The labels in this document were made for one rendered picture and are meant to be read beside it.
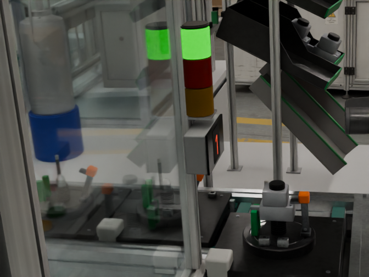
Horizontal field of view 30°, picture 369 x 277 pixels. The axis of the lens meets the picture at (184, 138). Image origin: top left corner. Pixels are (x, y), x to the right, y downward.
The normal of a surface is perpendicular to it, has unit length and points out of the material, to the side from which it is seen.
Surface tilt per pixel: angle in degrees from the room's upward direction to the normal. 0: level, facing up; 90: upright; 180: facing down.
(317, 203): 90
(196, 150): 90
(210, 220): 0
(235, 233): 0
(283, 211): 90
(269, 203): 90
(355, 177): 0
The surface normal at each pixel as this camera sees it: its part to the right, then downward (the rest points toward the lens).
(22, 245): 0.96, 0.02
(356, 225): -0.07, -0.94
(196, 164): -0.25, 0.34
